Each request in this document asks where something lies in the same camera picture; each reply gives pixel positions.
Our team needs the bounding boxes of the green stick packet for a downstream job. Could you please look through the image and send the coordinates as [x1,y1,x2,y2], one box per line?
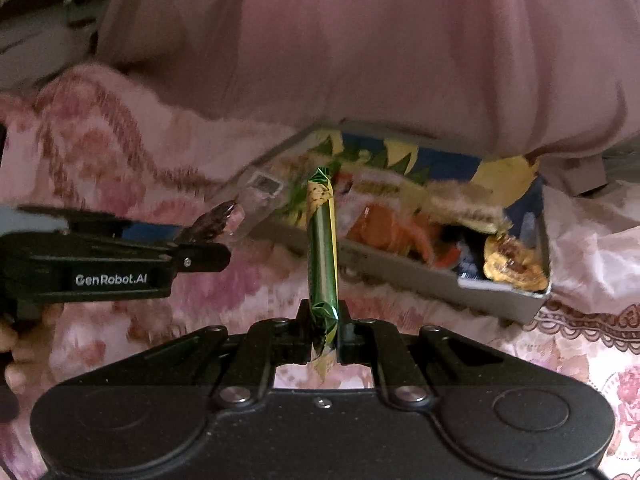
[305,164,342,378]

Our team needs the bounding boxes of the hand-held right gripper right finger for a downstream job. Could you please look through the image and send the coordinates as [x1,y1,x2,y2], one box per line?
[337,300,506,408]

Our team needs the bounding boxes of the dark brown snack packet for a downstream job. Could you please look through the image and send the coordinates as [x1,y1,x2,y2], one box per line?
[190,200,242,242]

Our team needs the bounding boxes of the green white pouch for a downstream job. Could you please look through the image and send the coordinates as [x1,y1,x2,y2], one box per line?
[282,157,431,231]

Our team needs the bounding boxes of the blue yellow printed box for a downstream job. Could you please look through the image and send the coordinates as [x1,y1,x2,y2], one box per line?
[227,120,553,326]

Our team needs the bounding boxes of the person's left hand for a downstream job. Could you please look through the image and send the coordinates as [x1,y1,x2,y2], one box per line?
[0,306,63,395]

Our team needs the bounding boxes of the orange snack packet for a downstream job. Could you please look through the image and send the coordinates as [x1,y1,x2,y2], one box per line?
[345,202,441,266]

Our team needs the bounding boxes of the pink curtain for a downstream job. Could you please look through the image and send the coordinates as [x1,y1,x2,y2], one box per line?
[95,0,640,161]

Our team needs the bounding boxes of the grey pillow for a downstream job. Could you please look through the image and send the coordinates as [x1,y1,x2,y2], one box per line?
[0,10,101,93]

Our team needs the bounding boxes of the gold candy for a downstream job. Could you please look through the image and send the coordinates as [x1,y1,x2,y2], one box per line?
[482,232,548,291]

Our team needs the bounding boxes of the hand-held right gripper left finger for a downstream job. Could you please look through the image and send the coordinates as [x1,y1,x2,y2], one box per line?
[135,300,314,409]

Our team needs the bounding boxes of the pink floral blanket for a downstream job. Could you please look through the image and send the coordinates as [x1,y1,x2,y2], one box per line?
[0,62,640,480]

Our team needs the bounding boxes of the clear nut packet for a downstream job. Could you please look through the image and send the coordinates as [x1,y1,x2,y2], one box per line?
[235,170,301,241]

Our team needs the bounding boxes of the noodle cake packet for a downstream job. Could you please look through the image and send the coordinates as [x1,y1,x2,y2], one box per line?
[425,180,506,226]

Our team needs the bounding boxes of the dark blue sachet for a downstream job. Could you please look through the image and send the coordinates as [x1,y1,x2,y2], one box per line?
[440,225,493,281]

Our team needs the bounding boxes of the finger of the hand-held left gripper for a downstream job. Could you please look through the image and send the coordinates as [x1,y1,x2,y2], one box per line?
[172,241,232,275]
[15,204,182,242]

